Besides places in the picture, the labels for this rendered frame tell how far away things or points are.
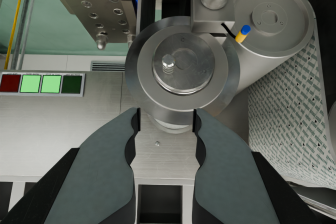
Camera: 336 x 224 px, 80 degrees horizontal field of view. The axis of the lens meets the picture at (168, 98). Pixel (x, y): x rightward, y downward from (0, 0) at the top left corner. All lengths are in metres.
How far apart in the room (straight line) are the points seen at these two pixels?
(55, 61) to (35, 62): 0.30
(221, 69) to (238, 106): 0.36
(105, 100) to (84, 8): 0.25
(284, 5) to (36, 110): 0.64
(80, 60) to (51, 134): 2.81
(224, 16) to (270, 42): 0.08
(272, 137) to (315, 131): 0.11
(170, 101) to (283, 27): 0.18
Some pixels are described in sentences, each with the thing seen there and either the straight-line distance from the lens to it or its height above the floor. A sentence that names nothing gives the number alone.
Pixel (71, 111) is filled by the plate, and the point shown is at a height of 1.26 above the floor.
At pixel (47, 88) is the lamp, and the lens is 0.68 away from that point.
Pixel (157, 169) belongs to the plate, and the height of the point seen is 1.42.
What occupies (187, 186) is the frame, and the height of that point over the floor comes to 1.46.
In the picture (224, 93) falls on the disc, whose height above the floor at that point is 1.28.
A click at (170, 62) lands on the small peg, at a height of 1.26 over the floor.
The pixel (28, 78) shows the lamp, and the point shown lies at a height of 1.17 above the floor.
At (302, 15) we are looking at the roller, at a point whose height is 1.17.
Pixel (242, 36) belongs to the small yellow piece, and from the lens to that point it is 0.23.
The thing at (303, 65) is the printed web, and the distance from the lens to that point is 0.36.
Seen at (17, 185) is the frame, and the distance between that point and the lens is 0.71.
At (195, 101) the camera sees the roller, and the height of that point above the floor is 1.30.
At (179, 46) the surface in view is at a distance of 0.25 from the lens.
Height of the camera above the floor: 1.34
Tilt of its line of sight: 12 degrees down
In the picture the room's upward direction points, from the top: 179 degrees counter-clockwise
